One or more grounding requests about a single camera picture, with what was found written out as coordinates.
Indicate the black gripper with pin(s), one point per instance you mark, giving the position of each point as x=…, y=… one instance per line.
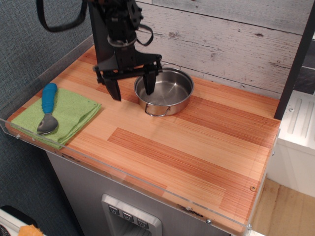
x=120, y=63

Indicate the stainless steel pot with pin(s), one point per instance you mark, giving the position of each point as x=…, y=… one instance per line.
x=172, y=93

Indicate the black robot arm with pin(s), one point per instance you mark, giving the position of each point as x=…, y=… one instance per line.
x=114, y=25

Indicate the green folded cloth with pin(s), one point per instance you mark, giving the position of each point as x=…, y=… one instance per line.
x=71, y=110

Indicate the clear acrylic table guard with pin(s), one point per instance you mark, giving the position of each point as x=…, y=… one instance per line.
x=209, y=160

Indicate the grey cabinet with dispenser panel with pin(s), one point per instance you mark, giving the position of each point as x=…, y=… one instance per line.
x=104, y=207

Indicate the orange fuzzy object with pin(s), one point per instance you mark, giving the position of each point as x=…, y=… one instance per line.
x=30, y=230

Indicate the white ribbed appliance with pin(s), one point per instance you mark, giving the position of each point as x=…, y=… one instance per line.
x=292, y=163

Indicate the dark vertical post left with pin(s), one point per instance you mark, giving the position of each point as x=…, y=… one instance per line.
x=103, y=49

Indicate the dark vertical post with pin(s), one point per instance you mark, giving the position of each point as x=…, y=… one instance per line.
x=103, y=49
x=297, y=64

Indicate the blue handled metal spoon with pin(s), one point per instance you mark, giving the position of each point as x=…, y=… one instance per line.
x=48, y=123

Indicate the dark vertical post right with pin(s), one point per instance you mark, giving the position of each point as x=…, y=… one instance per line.
x=297, y=64

